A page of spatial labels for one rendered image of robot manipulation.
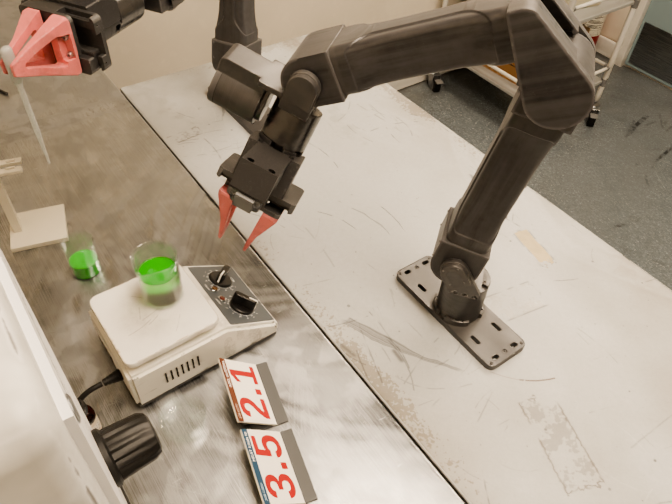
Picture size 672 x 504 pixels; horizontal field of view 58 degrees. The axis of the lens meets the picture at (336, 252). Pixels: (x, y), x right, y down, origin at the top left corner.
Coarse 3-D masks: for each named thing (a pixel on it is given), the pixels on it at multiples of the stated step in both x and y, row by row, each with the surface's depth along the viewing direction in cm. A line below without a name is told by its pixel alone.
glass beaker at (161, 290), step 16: (160, 240) 72; (144, 256) 72; (176, 256) 70; (160, 272) 68; (176, 272) 71; (144, 288) 70; (160, 288) 70; (176, 288) 72; (160, 304) 72; (176, 304) 74
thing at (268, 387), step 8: (232, 360) 76; (256, 368) 78; (264, 368) 78; (224, 376) 73; (264, 376) 77; (232, 384) 73; (264, 384) 76; (272, 384) 76; (264, 392) 76; (272, 392) 76; (232, 400) 71; (272, 400) 75; (280, 400) 75; (272, 408) 74; (280, 408) 74; (272, 416) 73; (280, 416) 73; (256, 424) 73; (264, 424) 72; (272, 424) 72; (280, 424) 73
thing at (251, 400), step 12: (240, 372) 75; (252, 372) 77; (240, 384) 73; (252, 384) 75; (240, 396) 72; (252, 396) 73; (240, 408) 70; (252, 408) 72; (264, 408) 73; (264, 420) 72
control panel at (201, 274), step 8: (192, 272) 81; (200, 272) 82; (208, 272) 82; (232, 272) 85; (200, 280) 80; (208, 280) 81; (232, 280) 84; (240, 280) 84; (208, 288) 79; (224, 288) 81; (232, 288) 82; (240, 288) 83; (248, 288) 84; (216, 296) 79; (224, 296) 79; (232, 296) 80; (216, 304) 77; (224, 304) 78; (224, 312) 76; (232, 312) 77; (256, 312) 80; (264, 312) 81; (232, 320) 76; (240, 320) 77; (248, 320) 77; (256, 320) 78; (264, 320) 79
